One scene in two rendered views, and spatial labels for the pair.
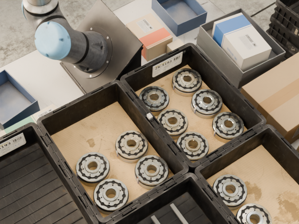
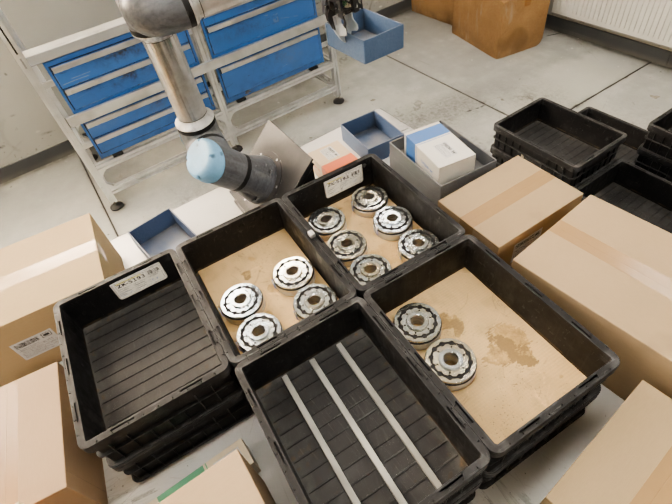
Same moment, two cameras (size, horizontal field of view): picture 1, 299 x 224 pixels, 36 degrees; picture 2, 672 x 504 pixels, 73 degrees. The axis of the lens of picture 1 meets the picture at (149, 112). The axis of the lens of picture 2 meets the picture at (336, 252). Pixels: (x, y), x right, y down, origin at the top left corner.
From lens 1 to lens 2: 0.47 m
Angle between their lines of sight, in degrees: 12
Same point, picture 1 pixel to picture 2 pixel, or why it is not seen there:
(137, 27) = (321, 155)
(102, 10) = (271, 131)
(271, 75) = (477, 185)
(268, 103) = (472, 216)
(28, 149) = (172, 285)
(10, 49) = not seen: hidden behind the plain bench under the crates
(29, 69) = (200, 210)
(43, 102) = not seen: hidden behind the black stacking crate
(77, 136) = (231, 269)
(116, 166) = (273, 300)
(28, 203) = (160, 347)
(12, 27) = not seen: hidden behind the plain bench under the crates
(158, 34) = (344, 159)
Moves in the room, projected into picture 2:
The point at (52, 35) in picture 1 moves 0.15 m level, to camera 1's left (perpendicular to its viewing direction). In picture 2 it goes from (202, 152) to (152, 154)
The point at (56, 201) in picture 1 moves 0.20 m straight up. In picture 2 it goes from (194, 344) to (159, 293)
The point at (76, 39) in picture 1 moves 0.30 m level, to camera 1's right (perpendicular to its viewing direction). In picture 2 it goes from (233, 157) to (338, 152)
